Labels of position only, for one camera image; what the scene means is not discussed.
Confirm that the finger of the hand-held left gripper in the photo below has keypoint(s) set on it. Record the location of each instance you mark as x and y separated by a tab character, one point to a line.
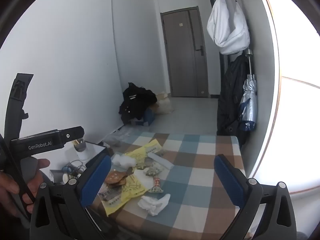
73	134

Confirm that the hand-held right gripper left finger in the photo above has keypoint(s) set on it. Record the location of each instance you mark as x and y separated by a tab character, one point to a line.
96	180

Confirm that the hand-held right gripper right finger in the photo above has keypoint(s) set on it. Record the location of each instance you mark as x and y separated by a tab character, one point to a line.
228	180

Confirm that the white foam piece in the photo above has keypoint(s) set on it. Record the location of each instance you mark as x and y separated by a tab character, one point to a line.
122	160

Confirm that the yellow bread bag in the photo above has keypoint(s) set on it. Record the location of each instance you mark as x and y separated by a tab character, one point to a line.
132	191
140	153

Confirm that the white shoulder bag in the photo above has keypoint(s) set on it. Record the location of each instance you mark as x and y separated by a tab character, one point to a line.
227	27

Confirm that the person's left hand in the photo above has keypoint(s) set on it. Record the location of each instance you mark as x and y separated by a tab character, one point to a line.
8	195

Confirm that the wooden chopsticks bundle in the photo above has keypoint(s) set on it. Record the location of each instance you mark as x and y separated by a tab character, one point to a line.
76	142

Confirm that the brown snack wrapper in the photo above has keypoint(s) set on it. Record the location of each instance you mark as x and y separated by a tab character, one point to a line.
116	177

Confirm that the white grey utensil holder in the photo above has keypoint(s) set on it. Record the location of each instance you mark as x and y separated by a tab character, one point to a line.
83	153

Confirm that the white side cabinet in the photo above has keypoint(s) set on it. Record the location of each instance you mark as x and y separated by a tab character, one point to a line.
98	151

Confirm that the blue round gadget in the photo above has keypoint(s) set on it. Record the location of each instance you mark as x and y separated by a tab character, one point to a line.
67	170

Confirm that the plaid tablecloth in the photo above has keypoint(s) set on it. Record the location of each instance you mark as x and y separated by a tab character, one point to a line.
200	170

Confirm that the small black white box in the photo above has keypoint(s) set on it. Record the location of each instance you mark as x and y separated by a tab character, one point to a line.
57	176

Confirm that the clear plastic bag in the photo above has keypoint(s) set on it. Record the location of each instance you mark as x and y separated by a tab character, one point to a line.
117	137

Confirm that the white paper napkin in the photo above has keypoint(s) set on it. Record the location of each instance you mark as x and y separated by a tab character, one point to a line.
143	178

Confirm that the red white striped wrapper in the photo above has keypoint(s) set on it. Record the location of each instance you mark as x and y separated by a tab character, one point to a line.
156	186

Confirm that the white crumpled tissue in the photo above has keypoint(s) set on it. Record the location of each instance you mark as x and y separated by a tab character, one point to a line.
153	203

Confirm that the black jacket white stripe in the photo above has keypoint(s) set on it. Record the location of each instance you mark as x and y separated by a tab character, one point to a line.
136	100

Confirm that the blue cardboard box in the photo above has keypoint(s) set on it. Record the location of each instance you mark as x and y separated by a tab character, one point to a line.
147	117

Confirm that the silver folded umbrella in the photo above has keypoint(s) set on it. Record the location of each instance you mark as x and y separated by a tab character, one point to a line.
248	100

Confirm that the black hanging jacket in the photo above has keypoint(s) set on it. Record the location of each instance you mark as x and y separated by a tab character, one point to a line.
232	97

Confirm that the cream plastic bag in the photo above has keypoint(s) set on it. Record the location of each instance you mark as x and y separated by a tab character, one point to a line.
165	103

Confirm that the grey door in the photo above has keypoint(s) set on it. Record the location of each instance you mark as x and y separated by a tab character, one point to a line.
183	55

